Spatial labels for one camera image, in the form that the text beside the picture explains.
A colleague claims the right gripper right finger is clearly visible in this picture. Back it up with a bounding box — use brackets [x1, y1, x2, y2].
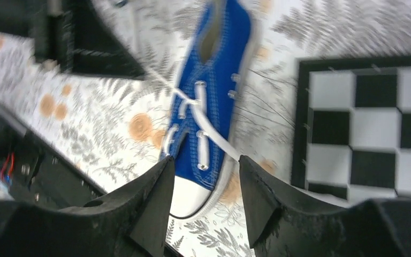
[239, 156, 411, 256]

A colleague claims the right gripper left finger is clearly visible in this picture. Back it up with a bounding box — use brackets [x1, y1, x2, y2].
[0, 157, 175, 256]

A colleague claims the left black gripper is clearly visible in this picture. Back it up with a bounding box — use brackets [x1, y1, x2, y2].
[0, 1, 145, 79]

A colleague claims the blue canvas sneaker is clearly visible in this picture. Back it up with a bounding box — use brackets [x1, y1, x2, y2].
[161, 1, 258, 220]

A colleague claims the white shoelace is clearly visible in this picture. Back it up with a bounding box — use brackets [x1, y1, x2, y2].
[147, 68, 241, 171]

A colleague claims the floral patterned mat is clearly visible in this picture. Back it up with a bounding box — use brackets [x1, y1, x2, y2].
[0, 1, 411, 256]

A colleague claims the black white chessboard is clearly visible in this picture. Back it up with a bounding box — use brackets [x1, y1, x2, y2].
[291, 55, 411, 203]

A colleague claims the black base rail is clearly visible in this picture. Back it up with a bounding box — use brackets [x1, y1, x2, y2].
[0, 112, 105, 209]

